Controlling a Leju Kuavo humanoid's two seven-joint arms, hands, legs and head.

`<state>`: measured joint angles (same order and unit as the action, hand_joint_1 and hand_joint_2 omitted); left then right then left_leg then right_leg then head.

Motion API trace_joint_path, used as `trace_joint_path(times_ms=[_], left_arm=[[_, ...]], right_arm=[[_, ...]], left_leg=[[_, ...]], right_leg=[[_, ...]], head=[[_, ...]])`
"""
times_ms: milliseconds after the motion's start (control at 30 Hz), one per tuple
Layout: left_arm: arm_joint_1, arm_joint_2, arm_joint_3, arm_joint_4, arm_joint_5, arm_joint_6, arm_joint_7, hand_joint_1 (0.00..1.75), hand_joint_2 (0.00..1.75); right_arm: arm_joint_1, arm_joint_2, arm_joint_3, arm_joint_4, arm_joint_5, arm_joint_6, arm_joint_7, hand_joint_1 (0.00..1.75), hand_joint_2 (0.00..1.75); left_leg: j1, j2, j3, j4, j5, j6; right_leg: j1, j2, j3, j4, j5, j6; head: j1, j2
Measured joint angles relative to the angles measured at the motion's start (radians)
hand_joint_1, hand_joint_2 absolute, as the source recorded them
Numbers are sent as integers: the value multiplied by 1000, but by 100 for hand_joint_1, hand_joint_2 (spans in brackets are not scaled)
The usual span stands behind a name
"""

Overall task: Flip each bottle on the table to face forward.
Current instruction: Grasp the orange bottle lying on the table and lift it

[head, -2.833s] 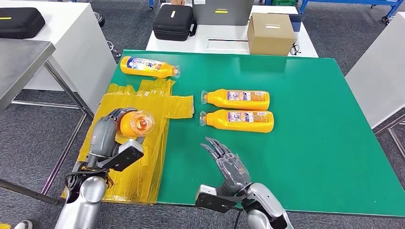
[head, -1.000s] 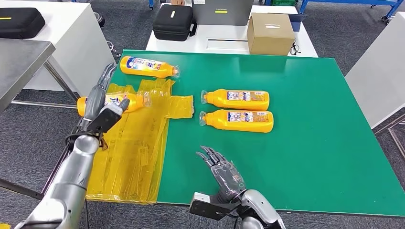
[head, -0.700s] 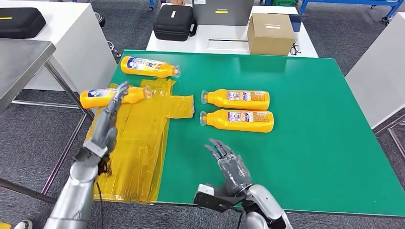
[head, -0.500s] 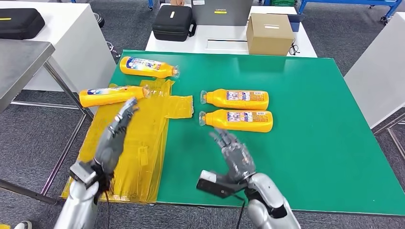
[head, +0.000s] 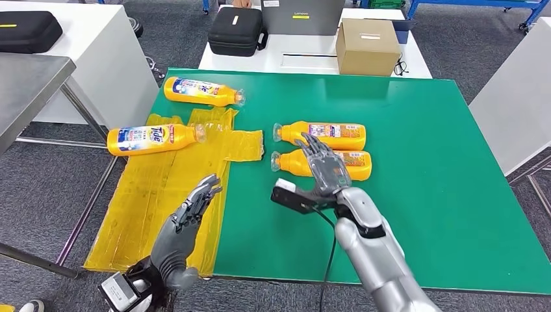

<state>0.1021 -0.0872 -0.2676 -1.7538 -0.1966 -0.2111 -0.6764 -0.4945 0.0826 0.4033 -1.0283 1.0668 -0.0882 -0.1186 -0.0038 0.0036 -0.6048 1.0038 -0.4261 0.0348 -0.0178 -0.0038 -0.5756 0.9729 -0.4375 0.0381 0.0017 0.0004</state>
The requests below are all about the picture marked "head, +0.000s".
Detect dark blue notebook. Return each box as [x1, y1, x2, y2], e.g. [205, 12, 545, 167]
[392, 19, 418, 44]

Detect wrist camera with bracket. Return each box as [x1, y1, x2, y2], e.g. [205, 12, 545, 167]
[270, 178, 341, 215]
[97, 271, 132, 310]

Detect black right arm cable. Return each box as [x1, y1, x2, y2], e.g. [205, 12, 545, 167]
[311, 207, 339, 312]

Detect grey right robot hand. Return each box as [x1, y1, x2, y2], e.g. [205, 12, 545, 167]
[294, 132, 353, 203]

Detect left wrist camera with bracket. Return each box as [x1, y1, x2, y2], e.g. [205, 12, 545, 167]
[97, 271, 132, 310]

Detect blue metal frame cart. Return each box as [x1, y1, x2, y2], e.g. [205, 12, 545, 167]
[405, 0, 551, 32]

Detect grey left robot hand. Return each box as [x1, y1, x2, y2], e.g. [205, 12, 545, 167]
[149, 173, 224, 291]

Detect black case with white label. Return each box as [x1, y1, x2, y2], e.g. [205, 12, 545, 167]
[207, 6, 270, 58]

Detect white desk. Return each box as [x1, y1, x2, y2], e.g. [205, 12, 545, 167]
[0, 0, 160, 155]
[468, 16, 551, 177]

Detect white table with slot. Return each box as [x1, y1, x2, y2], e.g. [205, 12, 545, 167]
[198, 3, 434, 80]

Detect orange Tide detergent bottle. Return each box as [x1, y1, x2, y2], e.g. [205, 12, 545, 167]
[106, 123, 207, 157]
[270, 149, 373, 182]
[272, 121, 367, 151]
[163, 76, 246, 108]

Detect brown cardboard box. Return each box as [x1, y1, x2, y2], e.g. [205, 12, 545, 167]
[335, 18, 402, 77]

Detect grey Lenovo laptop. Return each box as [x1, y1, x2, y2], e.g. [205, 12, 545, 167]
[261, 0, 346, 36]

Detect black case with yellow stripe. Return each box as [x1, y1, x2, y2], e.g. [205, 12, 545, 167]
[0, 10, 64, 55]

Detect black eyeglasses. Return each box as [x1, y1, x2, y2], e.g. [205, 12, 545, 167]
[393, 52, 410, 77]

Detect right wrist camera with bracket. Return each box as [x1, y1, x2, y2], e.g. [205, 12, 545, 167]
[270, 178, 341, 215]

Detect green plastic crate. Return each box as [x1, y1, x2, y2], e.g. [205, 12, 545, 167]
[369, 0, 405, 10]

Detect yellow taped plastic sheet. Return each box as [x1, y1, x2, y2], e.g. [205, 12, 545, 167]
[83, 107, 265, 276]

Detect stainless steel table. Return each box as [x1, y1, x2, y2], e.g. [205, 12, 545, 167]
[0, 53, 130, 280]

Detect steel desk frame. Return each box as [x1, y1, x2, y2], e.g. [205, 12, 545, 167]
[508, 154, 551, 218]

